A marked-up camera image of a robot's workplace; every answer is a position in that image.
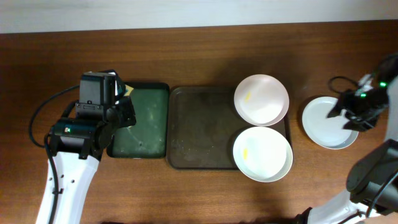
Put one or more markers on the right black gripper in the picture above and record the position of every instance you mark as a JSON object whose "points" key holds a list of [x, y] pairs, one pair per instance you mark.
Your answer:
{"points": [[360, 123]]}

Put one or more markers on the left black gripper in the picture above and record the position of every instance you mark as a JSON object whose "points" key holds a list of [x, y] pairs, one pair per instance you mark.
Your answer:
{"points": [[130, 118]]}

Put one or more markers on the green yellow sponge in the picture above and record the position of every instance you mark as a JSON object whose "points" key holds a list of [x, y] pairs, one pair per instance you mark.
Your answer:
{"points": [[128, 90]]}

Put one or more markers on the grey-white plate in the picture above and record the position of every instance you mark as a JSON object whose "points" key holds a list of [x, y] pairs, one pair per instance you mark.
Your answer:
{"points": [[326, 132]]}

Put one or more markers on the white plate with stain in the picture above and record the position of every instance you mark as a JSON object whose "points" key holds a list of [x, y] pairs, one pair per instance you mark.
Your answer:
{"points": [[263, 154]]}

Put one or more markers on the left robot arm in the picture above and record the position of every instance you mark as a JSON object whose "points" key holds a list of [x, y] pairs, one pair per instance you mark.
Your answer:
{"points": [[74, 148]]}

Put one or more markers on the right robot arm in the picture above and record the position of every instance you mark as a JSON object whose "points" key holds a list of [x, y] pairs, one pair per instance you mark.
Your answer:
{"points": [[371, 185]]}

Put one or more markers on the green tray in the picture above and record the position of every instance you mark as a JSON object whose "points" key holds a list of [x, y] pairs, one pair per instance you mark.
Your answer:
{"points": [[147, 138]]}

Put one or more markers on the dark brown tray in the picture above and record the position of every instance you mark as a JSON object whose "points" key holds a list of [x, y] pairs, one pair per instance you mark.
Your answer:
{"points": [[202, 127]]}

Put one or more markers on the pink-white plate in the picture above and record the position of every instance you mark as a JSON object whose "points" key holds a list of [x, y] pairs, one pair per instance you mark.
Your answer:
{"points": [[261, 100]]}

